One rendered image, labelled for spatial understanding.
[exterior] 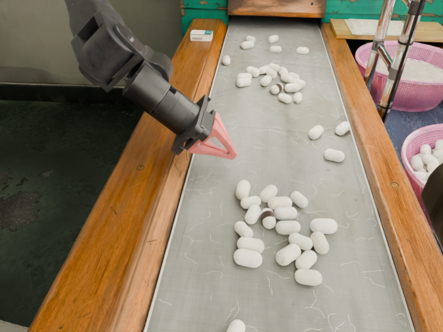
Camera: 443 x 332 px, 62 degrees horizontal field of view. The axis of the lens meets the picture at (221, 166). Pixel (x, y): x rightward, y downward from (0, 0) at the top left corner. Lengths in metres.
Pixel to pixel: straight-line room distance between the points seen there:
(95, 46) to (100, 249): 0.27
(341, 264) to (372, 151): 0.24
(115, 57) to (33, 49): 1.96
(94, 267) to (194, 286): 0.12
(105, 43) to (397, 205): 0.47
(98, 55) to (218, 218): 0.28
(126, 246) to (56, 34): 1.98
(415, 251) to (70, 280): 0.43
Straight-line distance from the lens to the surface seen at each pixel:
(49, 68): 2.49
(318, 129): 0.72
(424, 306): 0.49
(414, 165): 0.73
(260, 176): 0.62
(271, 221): 0.52
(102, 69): 0.55
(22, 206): 1.83
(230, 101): 0.83
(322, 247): 0.51
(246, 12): 1.23
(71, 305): 0.46
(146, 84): 0.54
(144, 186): 0.57
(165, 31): 2.16
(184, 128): 0.56
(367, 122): 0.76
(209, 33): 1.10
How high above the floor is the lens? 1.14
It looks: 39 degrees down
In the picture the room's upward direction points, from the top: straight up
